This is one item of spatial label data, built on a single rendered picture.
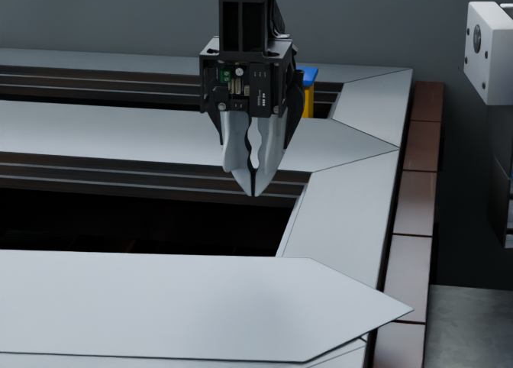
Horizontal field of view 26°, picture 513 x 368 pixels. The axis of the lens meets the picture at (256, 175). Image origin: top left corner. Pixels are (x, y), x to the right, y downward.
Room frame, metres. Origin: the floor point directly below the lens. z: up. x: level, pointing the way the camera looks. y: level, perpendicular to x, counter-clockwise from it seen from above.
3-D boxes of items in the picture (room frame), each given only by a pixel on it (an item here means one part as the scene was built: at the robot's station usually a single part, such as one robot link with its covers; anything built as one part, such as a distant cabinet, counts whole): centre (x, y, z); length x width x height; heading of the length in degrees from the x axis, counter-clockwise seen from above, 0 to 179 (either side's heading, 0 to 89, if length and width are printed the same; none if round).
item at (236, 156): (0.94, 0.02, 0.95); 0.06 x 0.03 x 0.09; 170
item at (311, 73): (1.39, -0.05, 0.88); 0.06 x 0.06 x 0.02; 80
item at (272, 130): (0.93, -0.01, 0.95); 0.06 x 0.03 x 0.09; 170
